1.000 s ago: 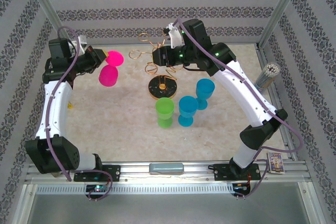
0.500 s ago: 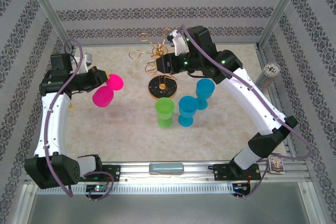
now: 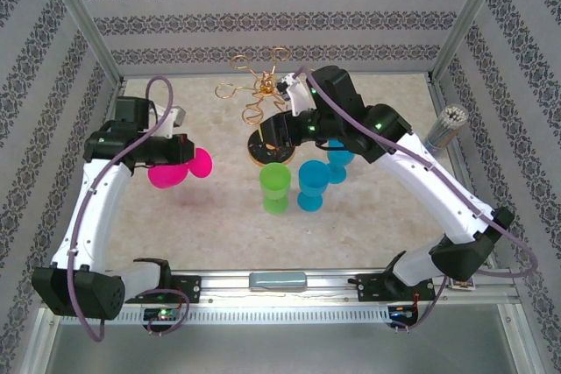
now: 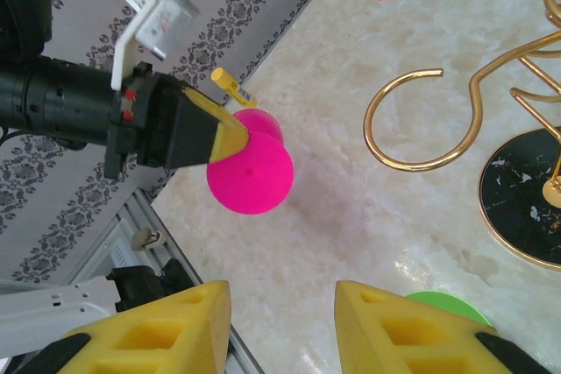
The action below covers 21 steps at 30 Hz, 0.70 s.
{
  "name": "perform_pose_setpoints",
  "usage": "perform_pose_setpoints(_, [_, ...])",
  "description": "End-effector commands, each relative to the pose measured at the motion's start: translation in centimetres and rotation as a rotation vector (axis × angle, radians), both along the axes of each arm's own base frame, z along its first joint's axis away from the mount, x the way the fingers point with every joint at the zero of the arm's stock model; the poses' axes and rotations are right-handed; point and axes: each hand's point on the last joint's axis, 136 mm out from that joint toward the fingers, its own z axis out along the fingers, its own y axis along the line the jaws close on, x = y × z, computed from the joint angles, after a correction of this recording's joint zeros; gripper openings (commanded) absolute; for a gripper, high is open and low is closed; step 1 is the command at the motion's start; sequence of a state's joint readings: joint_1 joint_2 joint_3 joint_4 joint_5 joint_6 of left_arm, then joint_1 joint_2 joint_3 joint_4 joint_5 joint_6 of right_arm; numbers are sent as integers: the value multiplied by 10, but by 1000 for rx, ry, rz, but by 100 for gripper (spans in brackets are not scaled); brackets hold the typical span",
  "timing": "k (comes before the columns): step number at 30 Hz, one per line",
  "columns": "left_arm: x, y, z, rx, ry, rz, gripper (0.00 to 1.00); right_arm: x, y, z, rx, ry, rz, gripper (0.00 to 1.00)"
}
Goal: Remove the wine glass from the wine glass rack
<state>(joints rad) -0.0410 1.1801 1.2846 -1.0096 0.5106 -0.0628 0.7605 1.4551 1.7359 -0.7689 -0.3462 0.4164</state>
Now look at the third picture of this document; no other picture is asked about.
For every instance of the pink wine glass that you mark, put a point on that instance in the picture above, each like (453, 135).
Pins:
(165, 177)

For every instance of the blue playing card box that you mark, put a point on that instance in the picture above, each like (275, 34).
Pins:
(464, 284)

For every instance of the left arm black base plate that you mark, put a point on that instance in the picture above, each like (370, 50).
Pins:
(188, 286)

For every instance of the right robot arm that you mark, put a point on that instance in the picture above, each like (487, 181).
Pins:
(438, 190)

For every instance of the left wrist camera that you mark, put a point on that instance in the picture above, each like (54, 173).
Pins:
(177, 115)

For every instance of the blue wine glass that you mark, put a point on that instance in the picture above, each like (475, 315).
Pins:
(313, 179)
(339, 168)

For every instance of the aluminium mounting rail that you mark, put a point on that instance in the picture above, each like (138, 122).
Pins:
(328, 286)

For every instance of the green wine glass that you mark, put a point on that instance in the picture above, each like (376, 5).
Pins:
(274, 181)

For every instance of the aluminium frame post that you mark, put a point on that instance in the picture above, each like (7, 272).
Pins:
(471, 19)
(83, 19)

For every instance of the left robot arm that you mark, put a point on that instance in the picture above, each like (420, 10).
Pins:
(101, 207)

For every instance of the small circuit board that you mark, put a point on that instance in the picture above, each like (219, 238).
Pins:
(401, 312)
(164, 315)

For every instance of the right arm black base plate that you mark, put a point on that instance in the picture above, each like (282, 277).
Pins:
(372, 288)

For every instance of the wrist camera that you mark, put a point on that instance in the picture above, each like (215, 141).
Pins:
(177, 115)
(298, 93)

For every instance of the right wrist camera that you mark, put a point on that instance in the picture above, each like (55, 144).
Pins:
(298, 93)

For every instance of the clear tube of pencils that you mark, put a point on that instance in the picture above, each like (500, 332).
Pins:
(447, 126)

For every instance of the grey-blue oblong case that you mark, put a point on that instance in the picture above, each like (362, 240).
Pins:
(276, 281)

